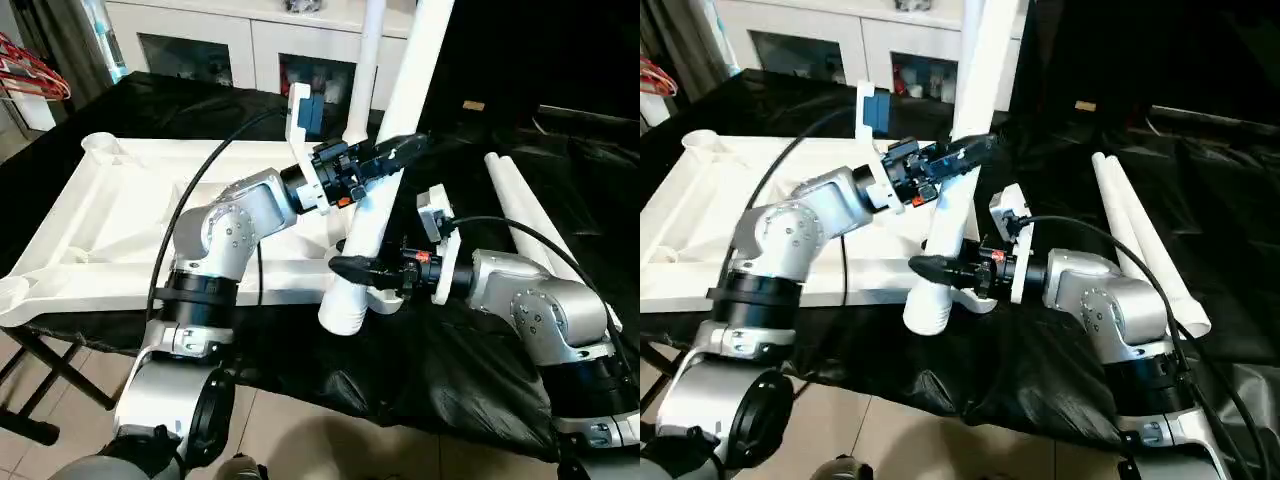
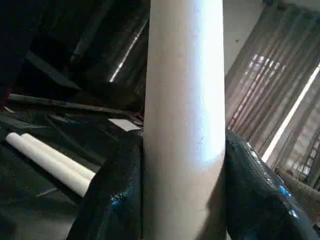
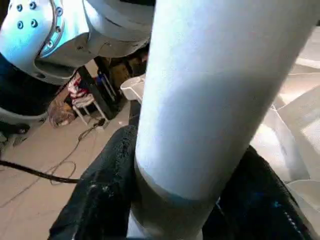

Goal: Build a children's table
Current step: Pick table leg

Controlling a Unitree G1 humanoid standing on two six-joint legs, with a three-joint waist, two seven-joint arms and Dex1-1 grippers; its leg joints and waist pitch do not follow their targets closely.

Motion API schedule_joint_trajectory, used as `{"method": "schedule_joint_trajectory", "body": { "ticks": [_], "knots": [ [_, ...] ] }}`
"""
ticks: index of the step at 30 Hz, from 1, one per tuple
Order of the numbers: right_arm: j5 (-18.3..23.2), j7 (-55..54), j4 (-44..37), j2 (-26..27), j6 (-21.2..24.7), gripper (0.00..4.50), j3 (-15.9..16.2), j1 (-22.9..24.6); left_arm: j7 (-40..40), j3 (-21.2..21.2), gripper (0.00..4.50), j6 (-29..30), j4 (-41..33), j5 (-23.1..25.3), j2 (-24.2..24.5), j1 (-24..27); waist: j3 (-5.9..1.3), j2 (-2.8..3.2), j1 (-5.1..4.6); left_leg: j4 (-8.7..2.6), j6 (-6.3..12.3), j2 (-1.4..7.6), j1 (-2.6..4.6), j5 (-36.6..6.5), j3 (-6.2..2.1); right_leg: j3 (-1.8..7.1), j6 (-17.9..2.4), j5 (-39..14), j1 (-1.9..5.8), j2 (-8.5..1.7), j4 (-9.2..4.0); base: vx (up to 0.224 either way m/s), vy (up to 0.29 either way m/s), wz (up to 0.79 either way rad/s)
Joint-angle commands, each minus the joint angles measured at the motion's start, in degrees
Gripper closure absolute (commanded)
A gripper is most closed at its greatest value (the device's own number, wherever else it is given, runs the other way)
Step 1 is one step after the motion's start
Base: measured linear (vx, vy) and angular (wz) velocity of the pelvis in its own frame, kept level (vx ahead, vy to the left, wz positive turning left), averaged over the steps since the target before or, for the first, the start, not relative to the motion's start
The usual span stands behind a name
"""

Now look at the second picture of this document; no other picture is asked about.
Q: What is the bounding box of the long black bar device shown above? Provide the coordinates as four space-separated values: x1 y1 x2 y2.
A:
7 93 145 120

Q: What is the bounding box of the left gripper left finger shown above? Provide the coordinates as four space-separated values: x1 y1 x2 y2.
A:
67 129 145 240

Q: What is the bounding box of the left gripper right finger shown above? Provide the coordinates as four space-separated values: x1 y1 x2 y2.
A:
224 127 320 240

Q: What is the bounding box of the black mat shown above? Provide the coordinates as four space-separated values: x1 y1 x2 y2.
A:
0 104 145 240

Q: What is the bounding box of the grey sheer window curtain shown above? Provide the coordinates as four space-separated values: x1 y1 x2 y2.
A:
224 0 320 191

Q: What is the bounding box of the white flat board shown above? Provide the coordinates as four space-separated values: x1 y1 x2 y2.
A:
107 117 142 131

